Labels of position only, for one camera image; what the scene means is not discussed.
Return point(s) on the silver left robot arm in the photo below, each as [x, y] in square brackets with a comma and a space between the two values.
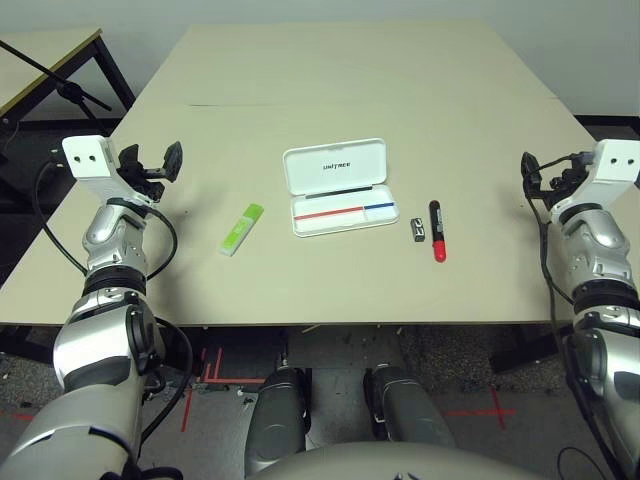
[100, 230]

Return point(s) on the grey robot left leg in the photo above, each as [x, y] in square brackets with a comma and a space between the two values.
[275, 420]

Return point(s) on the grey robot right leg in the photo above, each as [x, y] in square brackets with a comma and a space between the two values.
[410, 405]

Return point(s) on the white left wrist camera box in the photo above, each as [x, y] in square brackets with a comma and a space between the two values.
[85, 157]

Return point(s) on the red floor tape cross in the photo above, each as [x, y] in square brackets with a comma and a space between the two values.
[497, 411]

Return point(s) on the grey robot torso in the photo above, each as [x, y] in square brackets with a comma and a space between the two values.
[390, 465]

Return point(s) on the grey robot leg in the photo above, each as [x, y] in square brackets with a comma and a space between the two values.
[410, 405]
[275, 420]

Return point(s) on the red floor tape lines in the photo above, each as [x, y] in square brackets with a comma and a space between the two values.
[230, 381]

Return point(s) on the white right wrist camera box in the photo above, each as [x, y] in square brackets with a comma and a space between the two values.
[615, 160]

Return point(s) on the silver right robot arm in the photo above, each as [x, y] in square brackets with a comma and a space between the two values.
[595, 240]

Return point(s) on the black marker with red cap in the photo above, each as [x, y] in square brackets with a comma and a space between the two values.
[438, 230]

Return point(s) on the black table base foot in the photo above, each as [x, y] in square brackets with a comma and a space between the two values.
[530, 350]

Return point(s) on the small black eraser block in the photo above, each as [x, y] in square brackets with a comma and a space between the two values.
[417, 230]

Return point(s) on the black tripod stand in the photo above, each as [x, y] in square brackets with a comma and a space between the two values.
[70, 90]

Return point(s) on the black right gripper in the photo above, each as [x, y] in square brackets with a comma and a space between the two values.
[567, 182]

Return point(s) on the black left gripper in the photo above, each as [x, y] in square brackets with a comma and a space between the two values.
[147, 185]

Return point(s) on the beige side table black frame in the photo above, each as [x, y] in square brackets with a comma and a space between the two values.
[45, 50]

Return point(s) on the green highlighter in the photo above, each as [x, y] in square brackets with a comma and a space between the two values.
[242, 230]

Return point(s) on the white hinged pencil case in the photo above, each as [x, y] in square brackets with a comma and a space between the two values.
[340, 190]

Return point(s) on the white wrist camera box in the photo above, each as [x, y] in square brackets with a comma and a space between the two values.
[615, 160]
[85, 157]

